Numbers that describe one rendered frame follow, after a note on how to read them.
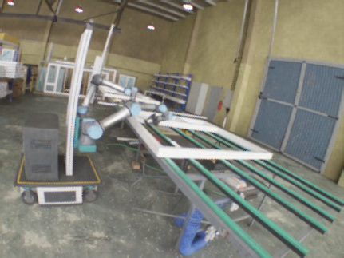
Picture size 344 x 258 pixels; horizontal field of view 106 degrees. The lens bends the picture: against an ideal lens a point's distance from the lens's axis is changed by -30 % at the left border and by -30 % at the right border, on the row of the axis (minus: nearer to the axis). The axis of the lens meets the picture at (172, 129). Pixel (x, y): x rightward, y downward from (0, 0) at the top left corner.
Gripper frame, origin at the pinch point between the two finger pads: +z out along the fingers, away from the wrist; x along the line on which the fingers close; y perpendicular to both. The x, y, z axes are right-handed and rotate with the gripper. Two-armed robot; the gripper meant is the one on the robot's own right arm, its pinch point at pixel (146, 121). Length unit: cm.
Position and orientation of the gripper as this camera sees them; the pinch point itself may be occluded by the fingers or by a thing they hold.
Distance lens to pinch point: 214.6
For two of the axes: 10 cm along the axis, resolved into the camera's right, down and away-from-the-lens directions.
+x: -3.1, -8.4, -4.4
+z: -9.3, 1.8, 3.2
